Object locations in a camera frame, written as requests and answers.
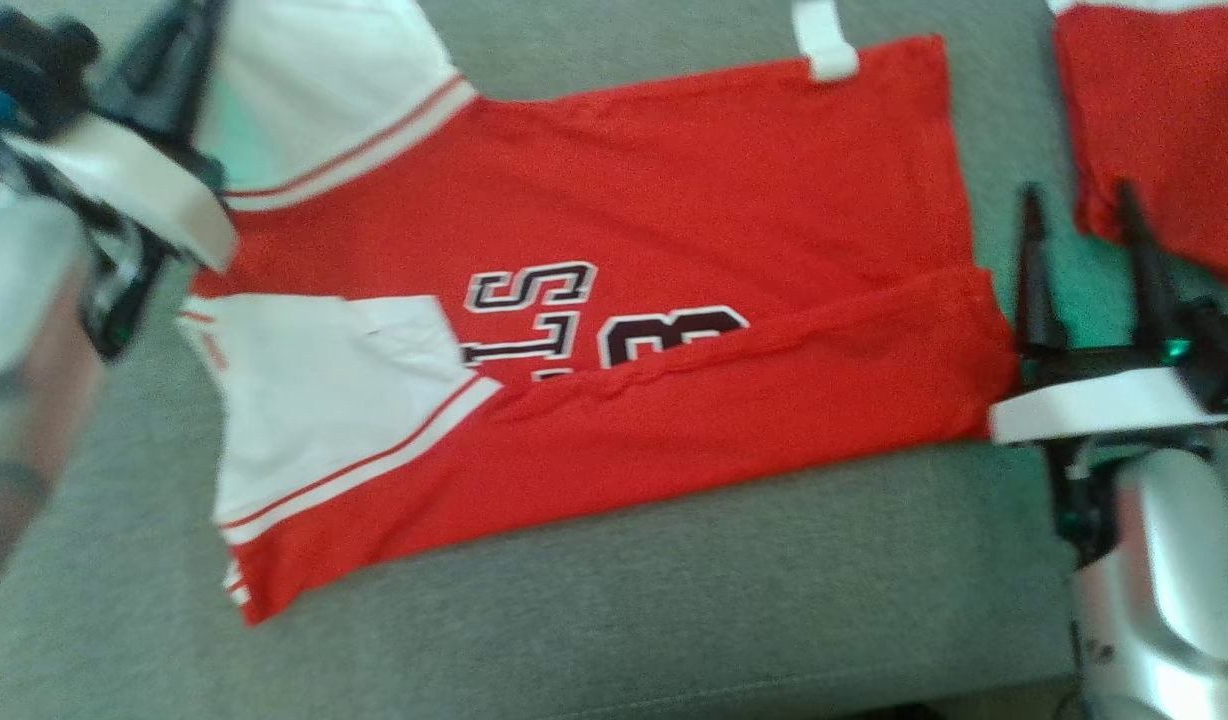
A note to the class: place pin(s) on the grey sofa seat cushion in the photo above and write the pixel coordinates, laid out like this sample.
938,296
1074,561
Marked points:
674,610

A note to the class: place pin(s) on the red white baseball jersey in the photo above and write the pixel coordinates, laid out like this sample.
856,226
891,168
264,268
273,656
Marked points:
674,200

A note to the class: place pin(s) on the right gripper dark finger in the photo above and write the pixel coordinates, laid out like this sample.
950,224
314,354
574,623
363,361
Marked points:
1154,270
1036,280

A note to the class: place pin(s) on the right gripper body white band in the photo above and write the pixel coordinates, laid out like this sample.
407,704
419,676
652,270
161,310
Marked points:
1104,400

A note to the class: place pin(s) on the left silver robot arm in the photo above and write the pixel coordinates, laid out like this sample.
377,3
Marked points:
24,330

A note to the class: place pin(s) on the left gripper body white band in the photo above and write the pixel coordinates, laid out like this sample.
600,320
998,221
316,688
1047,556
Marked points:
124,175

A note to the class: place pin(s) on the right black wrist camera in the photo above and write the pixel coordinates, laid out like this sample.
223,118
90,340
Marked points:
1224,350

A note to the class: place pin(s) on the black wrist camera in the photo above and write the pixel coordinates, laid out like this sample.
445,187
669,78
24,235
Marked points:
29,65
1224,350

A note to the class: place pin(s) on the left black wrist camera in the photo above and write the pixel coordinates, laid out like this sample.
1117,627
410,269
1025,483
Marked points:
29,65

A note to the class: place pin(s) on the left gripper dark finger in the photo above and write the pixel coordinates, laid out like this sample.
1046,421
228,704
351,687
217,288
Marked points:
202,60
149,50

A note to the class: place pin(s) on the red shorts white trim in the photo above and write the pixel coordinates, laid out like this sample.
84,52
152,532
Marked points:
1164,120

